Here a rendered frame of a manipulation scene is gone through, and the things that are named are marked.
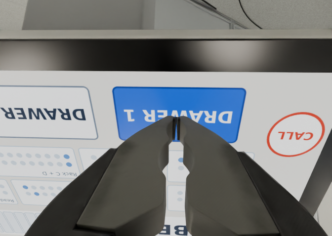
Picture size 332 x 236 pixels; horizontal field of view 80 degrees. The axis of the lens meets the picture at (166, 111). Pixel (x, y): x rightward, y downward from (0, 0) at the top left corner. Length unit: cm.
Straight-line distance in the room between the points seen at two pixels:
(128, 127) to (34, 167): 10
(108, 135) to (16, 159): 9
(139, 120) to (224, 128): 6
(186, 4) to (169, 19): 22
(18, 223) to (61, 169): 11
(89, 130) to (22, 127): 5
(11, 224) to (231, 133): 26
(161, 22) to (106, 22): 101
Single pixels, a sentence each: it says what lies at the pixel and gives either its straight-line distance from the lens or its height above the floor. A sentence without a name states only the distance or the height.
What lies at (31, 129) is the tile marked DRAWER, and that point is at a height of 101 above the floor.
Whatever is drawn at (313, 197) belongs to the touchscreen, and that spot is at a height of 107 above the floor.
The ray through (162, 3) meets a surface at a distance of 137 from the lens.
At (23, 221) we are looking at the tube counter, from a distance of 30.
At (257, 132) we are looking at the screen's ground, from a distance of 17.
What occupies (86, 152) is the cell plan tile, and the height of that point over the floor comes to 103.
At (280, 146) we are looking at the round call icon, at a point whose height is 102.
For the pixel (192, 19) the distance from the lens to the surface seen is 147.
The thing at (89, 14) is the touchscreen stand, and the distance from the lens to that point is 30.
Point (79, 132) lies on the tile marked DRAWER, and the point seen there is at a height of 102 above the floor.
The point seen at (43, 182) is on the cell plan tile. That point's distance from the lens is 23.
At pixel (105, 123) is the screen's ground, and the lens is 16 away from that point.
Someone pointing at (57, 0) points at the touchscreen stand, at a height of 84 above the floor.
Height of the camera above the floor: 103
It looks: 12 degrees down
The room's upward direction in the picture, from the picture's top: 178 degrees counter-clockwise
